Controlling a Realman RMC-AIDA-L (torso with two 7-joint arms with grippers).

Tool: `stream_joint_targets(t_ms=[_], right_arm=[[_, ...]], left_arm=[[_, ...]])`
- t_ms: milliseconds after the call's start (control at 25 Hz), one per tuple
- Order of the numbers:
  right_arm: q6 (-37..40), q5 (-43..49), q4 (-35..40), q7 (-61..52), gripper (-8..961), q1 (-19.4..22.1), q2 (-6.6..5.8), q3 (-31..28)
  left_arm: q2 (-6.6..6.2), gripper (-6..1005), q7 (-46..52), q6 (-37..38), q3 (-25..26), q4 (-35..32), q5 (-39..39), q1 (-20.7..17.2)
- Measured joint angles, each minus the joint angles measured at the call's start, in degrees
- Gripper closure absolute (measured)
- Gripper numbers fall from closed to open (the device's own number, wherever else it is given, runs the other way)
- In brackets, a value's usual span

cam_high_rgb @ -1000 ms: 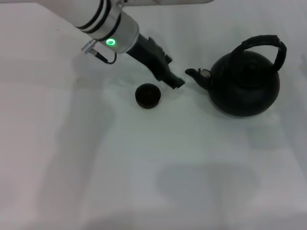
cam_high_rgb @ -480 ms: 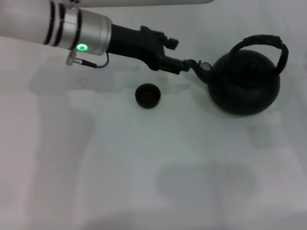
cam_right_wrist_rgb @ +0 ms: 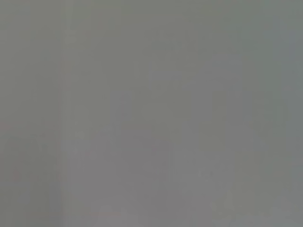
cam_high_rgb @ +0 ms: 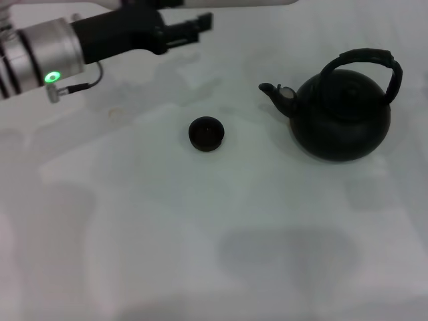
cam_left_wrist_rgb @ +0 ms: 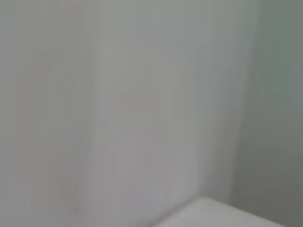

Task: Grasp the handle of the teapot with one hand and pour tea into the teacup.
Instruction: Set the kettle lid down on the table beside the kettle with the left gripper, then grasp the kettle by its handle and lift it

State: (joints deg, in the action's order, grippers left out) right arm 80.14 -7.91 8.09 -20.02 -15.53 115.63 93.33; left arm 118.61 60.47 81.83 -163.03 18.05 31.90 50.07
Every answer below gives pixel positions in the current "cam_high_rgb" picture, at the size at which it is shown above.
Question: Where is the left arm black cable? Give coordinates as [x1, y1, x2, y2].
[45, 61, 103, 103]

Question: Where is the small black teacup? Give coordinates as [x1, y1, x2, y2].
[188, 115, 225, 153]

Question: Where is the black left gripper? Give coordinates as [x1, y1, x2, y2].
[69, 5, 215, 66]

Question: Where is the black round teapot with handle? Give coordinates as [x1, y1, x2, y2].
[258, 47, 404, 164]

